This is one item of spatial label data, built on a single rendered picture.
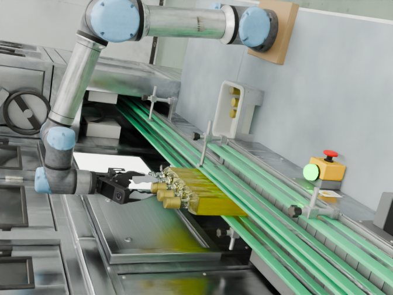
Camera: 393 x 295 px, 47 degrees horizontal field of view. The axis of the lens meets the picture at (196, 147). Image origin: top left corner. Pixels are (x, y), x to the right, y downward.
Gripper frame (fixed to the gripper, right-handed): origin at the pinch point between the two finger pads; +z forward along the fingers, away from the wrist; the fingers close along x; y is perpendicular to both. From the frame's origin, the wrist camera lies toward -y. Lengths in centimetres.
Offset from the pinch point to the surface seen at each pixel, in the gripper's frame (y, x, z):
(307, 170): -32.1, -18.8, 30.2
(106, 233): -7.3, 12.2, -15.2
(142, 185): 32.9, 11.7, 7.6
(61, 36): 370, -24, 10
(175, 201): -13.1, -0.9, 2.0
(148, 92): 95, -17, 24
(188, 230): -4.3, 12.8, 12.6
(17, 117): 95, 3, -38
